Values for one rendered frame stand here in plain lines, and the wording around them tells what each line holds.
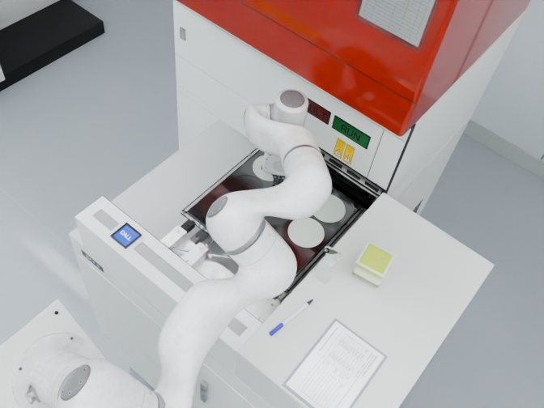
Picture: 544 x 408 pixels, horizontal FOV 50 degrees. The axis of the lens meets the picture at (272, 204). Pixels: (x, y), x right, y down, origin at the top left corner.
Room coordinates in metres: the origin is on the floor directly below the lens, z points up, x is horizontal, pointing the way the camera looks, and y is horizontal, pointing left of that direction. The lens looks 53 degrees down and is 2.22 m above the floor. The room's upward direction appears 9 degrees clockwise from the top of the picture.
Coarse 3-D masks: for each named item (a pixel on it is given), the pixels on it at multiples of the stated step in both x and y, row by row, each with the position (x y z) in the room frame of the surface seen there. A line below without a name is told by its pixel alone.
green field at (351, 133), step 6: (336, 120) 1.16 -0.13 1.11; (336, 126) 1.15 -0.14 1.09; (342, 126) 1.15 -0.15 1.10; (348, 126) 1.14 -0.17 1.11; (342, 132) 1.14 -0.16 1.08; (348, 132) 1.13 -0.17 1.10; (354, 132) 1.13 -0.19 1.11; (354, 138) 1.12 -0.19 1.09; (360, 138) 1.11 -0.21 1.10; (366, 138) 1.11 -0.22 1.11; (360, 144) 1.11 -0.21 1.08; (366, 144) 1.10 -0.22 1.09
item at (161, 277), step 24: (96, 216) 0.83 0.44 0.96; (120, 216) 0.83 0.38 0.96; (96, 240) 0.77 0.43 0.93; (144, 240) 0.77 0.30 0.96; (120, 264) 0.73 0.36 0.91; (144, 264) 0.71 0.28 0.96; (168, 264) 0.72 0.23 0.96; (144, 288) 0.68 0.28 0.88; (168, 288) 0.65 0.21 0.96; (168, 312) 0.64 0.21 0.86; (240, 312) 0.62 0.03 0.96; (240, 336) 0.56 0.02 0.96
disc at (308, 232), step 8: (296, 224) 0.94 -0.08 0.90; (304, 224) 0.95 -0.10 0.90; (312, 224) 0.95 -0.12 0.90; (320, 224) 0.96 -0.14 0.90; (288, 232) 0.91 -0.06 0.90; (296, 232) 0.92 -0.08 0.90; (304, 232) 0.92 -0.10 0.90; (312, 232) 0.93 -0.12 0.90; (320, 232) 0.93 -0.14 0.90; (296, 240) 0.89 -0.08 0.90; (304, 240) 0.89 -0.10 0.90; (312, 240) 0.90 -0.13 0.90; (320, 240) 0.90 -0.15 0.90
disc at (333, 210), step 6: (330, 198) 1.06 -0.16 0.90; (336, 198) 1.06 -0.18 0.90; (330, 204) 1.03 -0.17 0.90; (336, 204) 1.04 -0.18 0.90; (342, 204) 1.04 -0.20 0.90; (318, 210) 1.00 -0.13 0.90; (324, 210) 1.01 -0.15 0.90; (330, 210) 1.01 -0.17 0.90; (336, 210) 1.01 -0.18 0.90; (342, 210) 1.02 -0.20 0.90; (318, 216) 0.98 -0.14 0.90; (324, 216) 0.99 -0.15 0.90; (330, 216) 0.99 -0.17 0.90; (336, 216) 0.99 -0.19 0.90; (342, 216) 1.00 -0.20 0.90; (330, 222) 0.97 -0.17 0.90
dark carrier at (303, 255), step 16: (240, 176) 1.08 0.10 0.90; (256, 176) 1.09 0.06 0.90; (224, 192) 1.01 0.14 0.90; (336, 192) 1.08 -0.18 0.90; (192, 208) 0.94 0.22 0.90; (208, 208) 0.95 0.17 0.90; (352, 208) 1.03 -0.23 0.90; (272, 224) 0.93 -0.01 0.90; (288, 224) 0.94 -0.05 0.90; (336, 224) 0.97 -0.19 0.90; (288, 240) 0.89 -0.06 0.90; (304, 256) 0.85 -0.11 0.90
